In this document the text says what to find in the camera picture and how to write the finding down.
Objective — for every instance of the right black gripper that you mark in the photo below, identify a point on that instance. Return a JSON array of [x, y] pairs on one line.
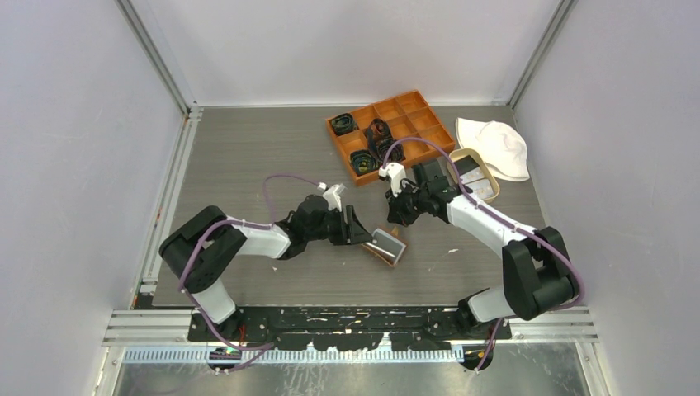
[[397, 214]]

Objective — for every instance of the orange wooden divider tray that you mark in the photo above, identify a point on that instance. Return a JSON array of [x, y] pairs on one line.
[[404, 127]]

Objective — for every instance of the brown leather card holder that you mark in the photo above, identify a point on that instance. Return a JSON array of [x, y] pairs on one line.
[[388, 245]]

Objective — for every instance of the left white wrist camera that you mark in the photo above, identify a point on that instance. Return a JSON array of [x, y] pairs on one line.
[[332, 194]]

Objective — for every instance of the rolled dark belt bottom-left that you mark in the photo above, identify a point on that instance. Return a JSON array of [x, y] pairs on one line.
[[363, 162]]

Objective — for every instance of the rolled dark belt centre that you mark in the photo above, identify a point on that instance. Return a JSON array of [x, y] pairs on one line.
[[379, 138]]

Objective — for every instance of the aluminium frame rail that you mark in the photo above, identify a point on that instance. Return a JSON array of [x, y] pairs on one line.
[[163, 327]]

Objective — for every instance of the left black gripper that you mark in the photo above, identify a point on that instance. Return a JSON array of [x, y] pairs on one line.
[[352, 232]]

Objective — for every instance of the beige oval card tray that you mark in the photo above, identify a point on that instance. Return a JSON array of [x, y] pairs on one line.
[[482, 172]]

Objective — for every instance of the white card in tray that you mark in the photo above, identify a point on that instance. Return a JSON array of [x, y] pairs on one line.
[[482, 189]]

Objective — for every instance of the white bucket hat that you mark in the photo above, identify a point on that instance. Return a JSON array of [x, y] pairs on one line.
[[499, 145]]

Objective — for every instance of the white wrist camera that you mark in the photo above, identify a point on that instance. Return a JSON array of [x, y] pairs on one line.
[[332, 194], [394, 173]]

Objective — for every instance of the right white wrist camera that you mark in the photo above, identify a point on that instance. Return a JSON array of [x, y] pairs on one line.
[[394, 173]]

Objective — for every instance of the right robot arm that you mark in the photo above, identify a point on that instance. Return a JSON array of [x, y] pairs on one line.
[[537, 275]]

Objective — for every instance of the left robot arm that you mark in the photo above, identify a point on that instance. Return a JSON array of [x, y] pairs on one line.
[[199, 251]]

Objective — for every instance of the rolled dark belt top-left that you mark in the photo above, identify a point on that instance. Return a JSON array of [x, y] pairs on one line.
[[343, 124]]

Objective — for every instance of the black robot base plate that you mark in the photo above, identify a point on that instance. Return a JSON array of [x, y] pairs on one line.
[[358, 329]]

